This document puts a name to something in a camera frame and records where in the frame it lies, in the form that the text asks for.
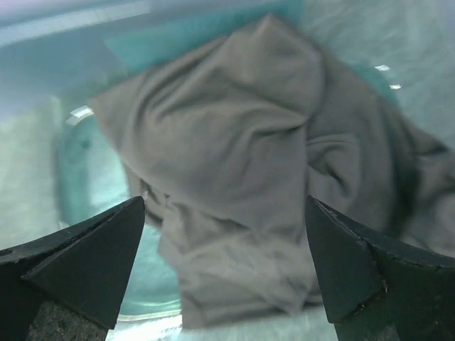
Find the teal transparent plastic basin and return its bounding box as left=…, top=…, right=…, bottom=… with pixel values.
left=1, top=1, right=454, bottom=340

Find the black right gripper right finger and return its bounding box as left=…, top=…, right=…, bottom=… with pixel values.
left=305, top=197, right=454, bottom=341

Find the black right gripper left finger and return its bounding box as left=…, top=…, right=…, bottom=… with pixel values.
left=1, top=197, right=144, bottom=340

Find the grey t shirt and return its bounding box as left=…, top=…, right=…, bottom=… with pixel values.
left=89, top=16, right=454, bottom=329

